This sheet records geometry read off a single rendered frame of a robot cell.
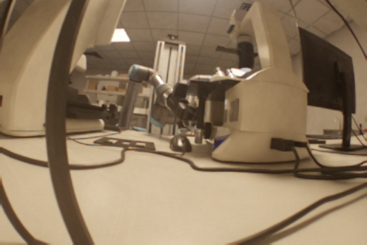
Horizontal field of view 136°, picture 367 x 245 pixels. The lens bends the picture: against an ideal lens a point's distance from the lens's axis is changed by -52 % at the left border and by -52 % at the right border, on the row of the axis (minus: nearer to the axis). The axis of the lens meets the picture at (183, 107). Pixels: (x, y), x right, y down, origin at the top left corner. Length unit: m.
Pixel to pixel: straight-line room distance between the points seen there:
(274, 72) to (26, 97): 0.53
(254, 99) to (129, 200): 0.28
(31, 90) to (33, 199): 0.27
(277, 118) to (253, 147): 0.08
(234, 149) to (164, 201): 0.20
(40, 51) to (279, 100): 0.53
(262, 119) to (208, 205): 0.22
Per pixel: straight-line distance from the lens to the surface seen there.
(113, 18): 0.63
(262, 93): 0.34
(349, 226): 0.17
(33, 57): 0.39
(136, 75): 1.23
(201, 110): 0.49
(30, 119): 0.39
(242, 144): 0.32
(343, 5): 0.68
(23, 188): 0.17
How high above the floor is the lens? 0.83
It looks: 5 degrees up
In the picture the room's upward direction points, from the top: 5 degrees clockwise
